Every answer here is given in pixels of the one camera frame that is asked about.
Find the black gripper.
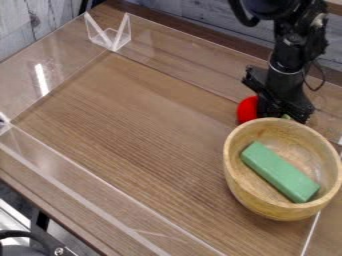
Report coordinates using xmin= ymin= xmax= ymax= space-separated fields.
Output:
xmin=242 ymin=66 xmax=316 ymax=124

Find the red toy fruit green stem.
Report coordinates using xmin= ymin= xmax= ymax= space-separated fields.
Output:
xmin=235 ymin=95 xmax=293 ymax=125

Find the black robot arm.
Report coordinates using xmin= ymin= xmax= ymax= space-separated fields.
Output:
xmin=227 ymin=0 xmax=329 ymax=124

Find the wooden bowl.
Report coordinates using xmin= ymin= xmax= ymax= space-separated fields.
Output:
xmin=223 ymin=118 xmax=342 ymax=221

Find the green rectangular block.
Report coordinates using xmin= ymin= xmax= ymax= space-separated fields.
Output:
xmin=241 ymin=141 xmax=321 ymax=203

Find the clear acrylic corner bracket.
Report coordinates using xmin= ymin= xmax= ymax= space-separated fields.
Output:
xmin=85 ymin=12 xmax=131 ymax=52

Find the clear acrylic tray wall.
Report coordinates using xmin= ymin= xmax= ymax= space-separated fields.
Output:
xmin=0 ymin=113 xmax=225 ymax=256

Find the black cable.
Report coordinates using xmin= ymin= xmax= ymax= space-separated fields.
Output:
xmin=0 ymin=229 xmax=52 ymax=256

